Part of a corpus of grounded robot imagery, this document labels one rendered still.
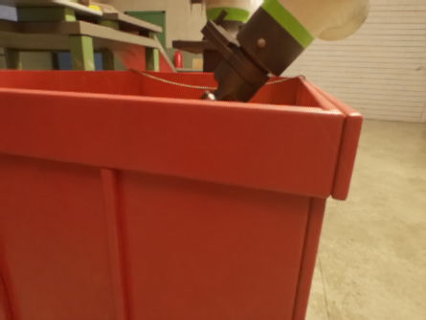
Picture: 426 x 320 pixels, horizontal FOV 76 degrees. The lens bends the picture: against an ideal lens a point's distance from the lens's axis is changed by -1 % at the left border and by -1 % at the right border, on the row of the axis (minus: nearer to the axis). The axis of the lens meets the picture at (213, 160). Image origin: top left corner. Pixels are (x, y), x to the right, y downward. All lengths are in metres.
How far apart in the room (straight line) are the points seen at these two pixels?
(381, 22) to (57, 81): 6.29
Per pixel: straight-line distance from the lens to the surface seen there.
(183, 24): 6.82
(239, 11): 0.85
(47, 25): 0.88
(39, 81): 0.51
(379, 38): 6.53
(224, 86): 0.44
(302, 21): 0.42
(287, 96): 0.66
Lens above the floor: 0.85
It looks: 18 degrees down
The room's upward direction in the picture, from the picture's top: 2 degrees clockwise
